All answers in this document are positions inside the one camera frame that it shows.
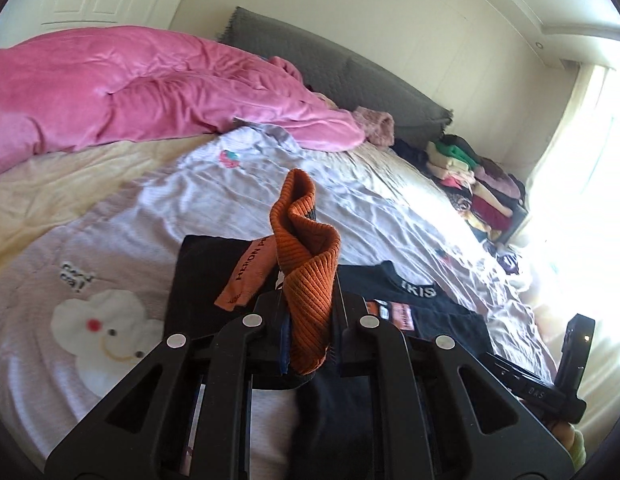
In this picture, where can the grey padded headboard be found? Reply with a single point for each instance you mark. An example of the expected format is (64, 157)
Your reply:
(370, 80)

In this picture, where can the pink fuzzy garment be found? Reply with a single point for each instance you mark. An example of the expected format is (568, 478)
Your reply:
(375, 127)

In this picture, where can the pink duvet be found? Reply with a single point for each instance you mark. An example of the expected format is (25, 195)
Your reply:
(114, 95)

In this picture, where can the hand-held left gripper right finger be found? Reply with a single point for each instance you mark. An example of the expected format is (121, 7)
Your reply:
(340, 350)

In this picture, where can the pile of folded clothes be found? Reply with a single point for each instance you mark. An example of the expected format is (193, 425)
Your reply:
(480, 185)

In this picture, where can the person's right forearm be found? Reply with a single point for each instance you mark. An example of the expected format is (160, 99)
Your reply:
(572, 447)

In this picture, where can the printed bed cover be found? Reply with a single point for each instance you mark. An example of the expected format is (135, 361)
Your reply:
(199, 200)

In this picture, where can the cream bed sheet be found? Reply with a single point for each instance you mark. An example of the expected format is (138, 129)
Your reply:
(39, 210)

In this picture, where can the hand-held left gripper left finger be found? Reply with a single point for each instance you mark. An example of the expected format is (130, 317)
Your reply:
(285, 345)

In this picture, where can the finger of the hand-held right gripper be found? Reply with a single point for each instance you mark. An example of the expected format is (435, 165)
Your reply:
(505, 372)

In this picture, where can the black sweater with orange cuffs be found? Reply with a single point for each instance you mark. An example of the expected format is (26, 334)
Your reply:
(310, 290)

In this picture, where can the white curtain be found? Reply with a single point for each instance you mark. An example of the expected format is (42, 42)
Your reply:
(585, 210)

